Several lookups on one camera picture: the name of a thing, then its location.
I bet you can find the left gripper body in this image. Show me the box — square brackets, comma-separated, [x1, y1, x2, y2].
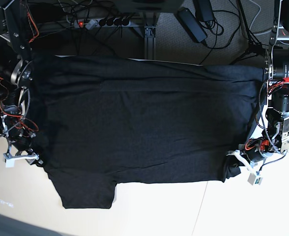
[242, 137, 289, 164]

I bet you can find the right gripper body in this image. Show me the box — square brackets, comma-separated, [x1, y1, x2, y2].
[5, 136, 39, 160]

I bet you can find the dark navy T-shirt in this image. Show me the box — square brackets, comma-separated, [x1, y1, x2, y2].
[28, 54, 264, 209]

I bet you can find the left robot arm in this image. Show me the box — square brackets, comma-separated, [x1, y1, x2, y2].
[241, 0, 289, 165]

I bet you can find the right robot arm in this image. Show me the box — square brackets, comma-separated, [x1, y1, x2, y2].
[0, 0, 43, 164]

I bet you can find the black tripod stand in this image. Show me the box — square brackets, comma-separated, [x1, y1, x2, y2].
[231, 0, 265, 64]

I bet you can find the black power brick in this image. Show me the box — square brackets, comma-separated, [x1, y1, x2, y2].
[193, 0, 214, 22]
[176, 8, 207, 43]

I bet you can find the white plug adapter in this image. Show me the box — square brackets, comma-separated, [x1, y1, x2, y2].
[85, 19, 98, 30]

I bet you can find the white power strip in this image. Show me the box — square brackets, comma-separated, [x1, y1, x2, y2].
[69, 17, 132, 29]

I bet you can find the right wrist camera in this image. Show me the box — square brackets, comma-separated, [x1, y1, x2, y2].
[3, 152, 17, 168]

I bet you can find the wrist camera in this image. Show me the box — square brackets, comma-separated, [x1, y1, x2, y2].
[248, 173, 263, 185]
[3, 152, 17, 168]

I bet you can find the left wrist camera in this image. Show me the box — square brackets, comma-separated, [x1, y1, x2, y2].
[248, 173, 263, 185]

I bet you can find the aluminium frame post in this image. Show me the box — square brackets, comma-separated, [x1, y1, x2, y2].
[143, 12, 158, 60]

